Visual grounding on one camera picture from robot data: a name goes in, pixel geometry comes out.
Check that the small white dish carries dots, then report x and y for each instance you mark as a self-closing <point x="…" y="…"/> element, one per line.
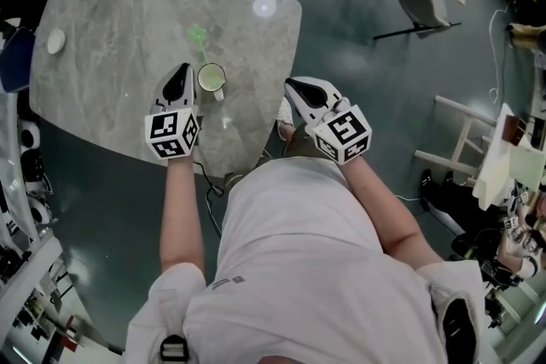
<point x="56" y="41"/>

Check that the person's olive shorts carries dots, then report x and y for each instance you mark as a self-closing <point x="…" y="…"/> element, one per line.
<point x="303" y="145"/>

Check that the black shoulder pad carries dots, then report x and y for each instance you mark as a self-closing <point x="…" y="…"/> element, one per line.
<point x="458" y="328"/>

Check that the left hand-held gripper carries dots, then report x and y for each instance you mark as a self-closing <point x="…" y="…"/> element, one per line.
<point x="164" y="128"/>

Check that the person's white t-shirt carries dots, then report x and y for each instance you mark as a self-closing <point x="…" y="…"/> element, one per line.
<point x="298" y="268"/>

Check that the green plastic stirrer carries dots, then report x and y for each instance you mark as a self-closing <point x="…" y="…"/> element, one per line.
<point x="198" y="33"/>

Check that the person's right forearm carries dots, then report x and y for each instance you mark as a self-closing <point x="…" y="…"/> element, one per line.
<point x="375" y="204"/>

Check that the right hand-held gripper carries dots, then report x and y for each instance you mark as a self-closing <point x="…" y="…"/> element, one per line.
<point x="345" y="132"/>

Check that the person's right white shoe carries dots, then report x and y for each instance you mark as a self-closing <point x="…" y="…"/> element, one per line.
<point x="285" y="115"/>

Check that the white desk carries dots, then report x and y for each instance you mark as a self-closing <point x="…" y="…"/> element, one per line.
<point x="503" y="166"/>

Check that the person's left forearm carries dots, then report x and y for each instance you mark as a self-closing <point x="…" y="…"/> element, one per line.
<point x="181" y="217"/>

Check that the person's right hand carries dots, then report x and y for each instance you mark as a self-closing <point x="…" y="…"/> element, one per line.
<point x="337" y="106"/>

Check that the white mug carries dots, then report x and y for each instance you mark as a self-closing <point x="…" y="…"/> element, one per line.
<point x="218" y="84"/>

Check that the blue chair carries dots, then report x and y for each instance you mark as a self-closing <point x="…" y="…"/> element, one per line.
<point x="17" y="61"/>

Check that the white equipment shelf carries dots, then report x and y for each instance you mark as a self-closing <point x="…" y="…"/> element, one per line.
<point x="21" y="166"/>

